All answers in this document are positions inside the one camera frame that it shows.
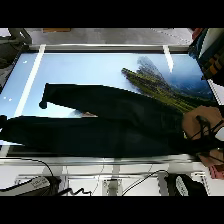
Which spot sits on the pink garment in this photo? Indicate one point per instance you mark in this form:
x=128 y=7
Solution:
x=217 y=173

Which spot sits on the brown garment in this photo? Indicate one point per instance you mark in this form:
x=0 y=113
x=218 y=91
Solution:
x=193 y=116

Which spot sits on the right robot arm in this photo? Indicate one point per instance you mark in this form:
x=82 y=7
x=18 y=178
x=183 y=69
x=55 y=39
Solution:
x=182 y=185

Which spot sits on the silver frame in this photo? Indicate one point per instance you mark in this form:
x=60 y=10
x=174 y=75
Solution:
x=100 y=161

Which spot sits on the black pants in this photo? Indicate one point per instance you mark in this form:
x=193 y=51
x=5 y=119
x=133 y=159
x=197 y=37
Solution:
x=110 y=126

